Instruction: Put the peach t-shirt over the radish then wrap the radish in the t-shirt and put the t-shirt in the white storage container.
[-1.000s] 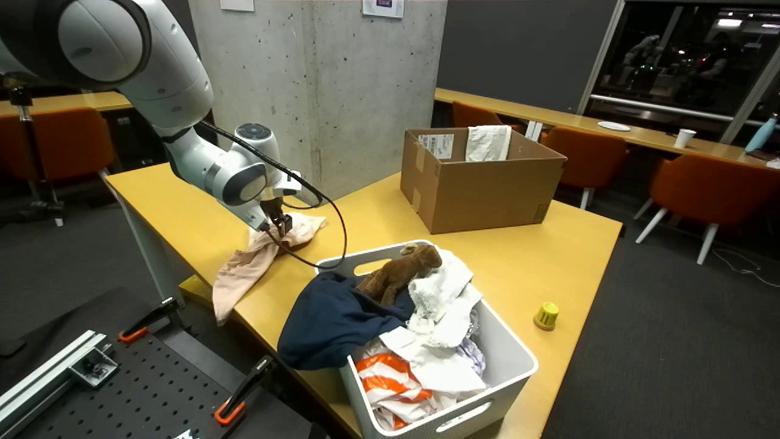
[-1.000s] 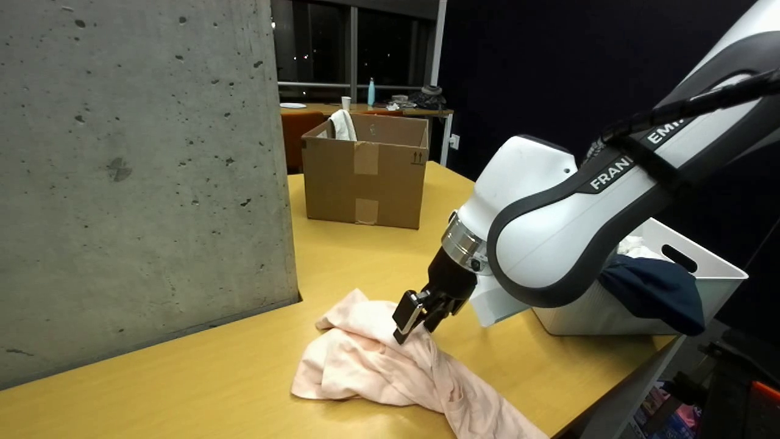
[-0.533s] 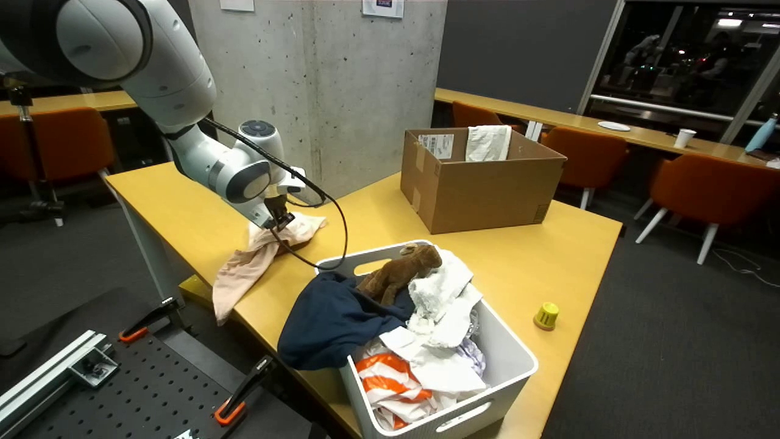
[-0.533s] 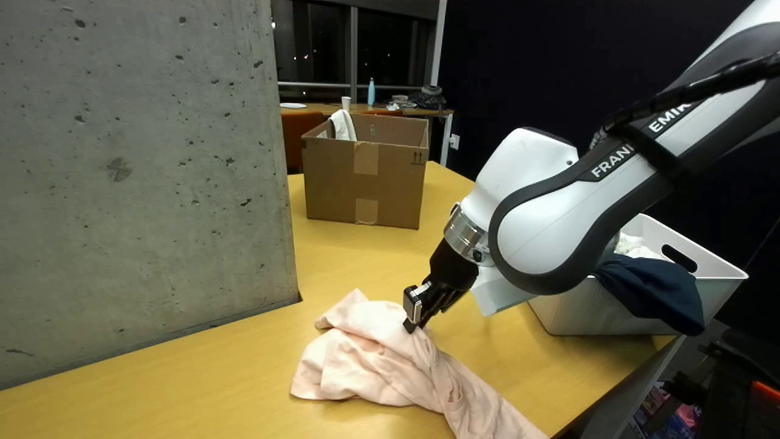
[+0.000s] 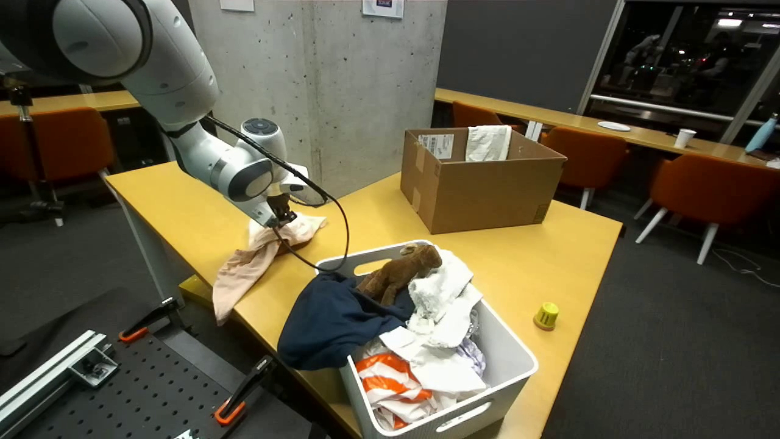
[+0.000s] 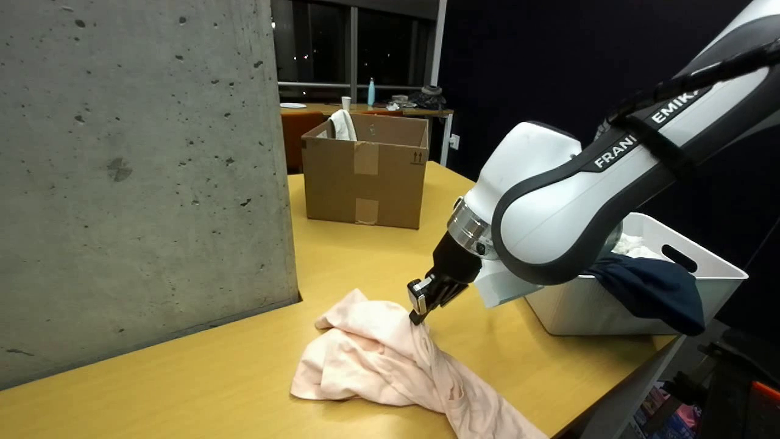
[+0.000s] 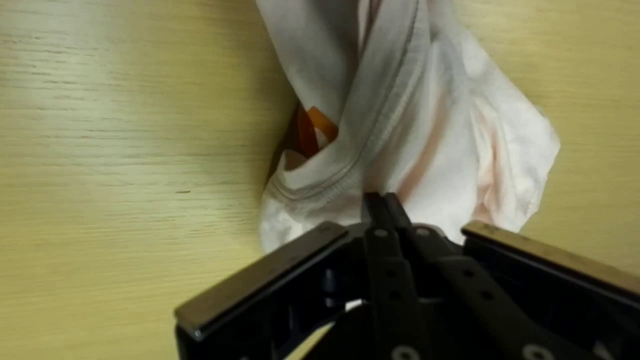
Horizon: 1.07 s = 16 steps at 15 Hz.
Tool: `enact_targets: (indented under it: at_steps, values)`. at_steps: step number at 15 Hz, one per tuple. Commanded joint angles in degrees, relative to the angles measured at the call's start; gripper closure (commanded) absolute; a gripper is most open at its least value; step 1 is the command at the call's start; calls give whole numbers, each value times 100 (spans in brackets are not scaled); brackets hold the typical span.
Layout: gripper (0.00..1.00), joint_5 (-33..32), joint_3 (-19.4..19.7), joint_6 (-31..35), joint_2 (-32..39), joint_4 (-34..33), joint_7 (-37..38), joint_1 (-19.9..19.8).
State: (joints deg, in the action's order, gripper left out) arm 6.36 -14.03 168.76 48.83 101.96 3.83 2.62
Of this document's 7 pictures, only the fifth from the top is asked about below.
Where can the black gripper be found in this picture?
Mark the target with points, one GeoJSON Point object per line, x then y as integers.
{"type": "Point", "coordinates": [280, 202]}

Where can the peach t-shirt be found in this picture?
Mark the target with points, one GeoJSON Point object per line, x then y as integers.
{"type": "Point", "coordinates": [246, 272]}

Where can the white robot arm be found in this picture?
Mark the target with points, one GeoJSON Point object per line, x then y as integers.
{"type": "Point", "coordinates": [173, 81]}

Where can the navy blue cloth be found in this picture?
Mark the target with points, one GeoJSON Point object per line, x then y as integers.
{"type": "Point", "coordinates": [332, 321]}

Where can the brown plush cloth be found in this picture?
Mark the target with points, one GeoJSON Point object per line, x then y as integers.
{"type": "Point", "coordinates": [399, 272]}

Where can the white crumpled cloth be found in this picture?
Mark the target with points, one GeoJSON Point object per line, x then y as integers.
{"type": "Point", "coordinates": [435, 326]}

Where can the orange and white cloth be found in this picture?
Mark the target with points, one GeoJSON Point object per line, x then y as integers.
{"type": "Point", "coordinates": [390, 392]}

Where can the brown cardboard box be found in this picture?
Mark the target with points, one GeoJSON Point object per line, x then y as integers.
{"type": "Point", "coordinates": [488, 197]}

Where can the black perforated board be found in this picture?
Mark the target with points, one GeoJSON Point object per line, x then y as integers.
{"type": "Point", "coordinates": [155, 398]}

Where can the white cloth in cardboard box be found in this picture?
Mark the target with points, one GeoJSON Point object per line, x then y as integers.
{"type": "Point", "coordinates": [488, 142]}

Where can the orange chair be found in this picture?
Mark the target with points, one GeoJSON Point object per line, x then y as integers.
{"type": "Point", "coordinates": [477, 115]}
{"type": "Point", "coordinates": [63, 142]}
{"type": "Point", "coordinates": [707, 192]}
{"type": "Point", "coordinates": [588, 159]}

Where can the black tripod stand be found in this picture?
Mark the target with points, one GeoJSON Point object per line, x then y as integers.
{"type": "Point", "coordinates": [33, 161]}

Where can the white plastic bin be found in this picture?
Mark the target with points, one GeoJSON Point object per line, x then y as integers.
{"type": "Point", "coordinates": [507, 361]}

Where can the small yellow cup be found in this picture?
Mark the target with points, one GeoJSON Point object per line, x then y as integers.
{"type": "Point", "coordinates": [546, 319]}

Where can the long wooden counter desk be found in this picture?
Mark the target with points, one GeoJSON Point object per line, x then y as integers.
{"type": "Point", "coordinates": [569, 119]}

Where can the white paper sheet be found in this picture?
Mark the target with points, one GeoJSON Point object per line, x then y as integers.
{"type": "Point", "coordinates": [613, 126]}

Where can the white paper cup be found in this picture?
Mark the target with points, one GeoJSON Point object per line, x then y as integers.
{"type": "Point", "coordinates": [685, 137]}

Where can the light blue bottle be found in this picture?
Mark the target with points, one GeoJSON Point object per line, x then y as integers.
{"type": "Point", "coordinates": [762, 136]}

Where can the framed wall sign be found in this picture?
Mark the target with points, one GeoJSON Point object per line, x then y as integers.
{"type": "Point", "coordinates": [383, 5]}
{"type": "Point", "coordinates": [237, 3]}

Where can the aluminium rail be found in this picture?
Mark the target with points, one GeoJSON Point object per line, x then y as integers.
{"type": "Point", "coordinates": [50, 374]}

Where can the window with metal frame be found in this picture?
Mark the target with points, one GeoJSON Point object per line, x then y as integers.
{"type": "Point", "coordinates": [690, 57]}

